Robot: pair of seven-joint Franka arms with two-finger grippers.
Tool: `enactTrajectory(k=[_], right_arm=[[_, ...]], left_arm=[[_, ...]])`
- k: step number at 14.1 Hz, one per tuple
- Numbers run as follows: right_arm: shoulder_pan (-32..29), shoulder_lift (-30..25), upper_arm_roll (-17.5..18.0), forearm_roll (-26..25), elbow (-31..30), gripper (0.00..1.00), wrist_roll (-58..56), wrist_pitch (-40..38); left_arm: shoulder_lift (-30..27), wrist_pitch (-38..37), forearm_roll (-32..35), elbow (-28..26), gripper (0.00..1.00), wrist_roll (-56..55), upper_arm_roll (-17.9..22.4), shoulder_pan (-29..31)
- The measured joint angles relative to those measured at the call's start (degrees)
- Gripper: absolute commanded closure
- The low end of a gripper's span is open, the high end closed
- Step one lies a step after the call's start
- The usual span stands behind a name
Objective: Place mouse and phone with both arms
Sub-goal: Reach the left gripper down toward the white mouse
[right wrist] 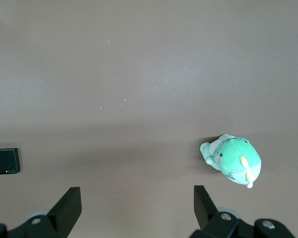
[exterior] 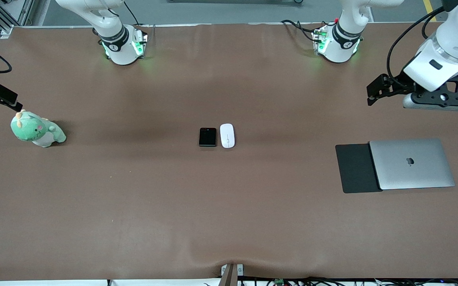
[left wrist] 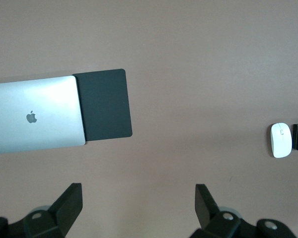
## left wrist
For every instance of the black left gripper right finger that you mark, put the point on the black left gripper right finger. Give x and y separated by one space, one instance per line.
208 210

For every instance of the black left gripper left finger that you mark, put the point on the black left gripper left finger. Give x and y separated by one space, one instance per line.
64 210

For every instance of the white computer mouse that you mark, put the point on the white computer mouse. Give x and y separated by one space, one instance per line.
280 143

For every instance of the black mouse pad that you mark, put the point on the black mouse pad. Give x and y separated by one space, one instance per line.
104 104

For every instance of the silver Apple laptop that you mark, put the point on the silver Apple laptop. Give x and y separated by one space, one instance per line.
39 129

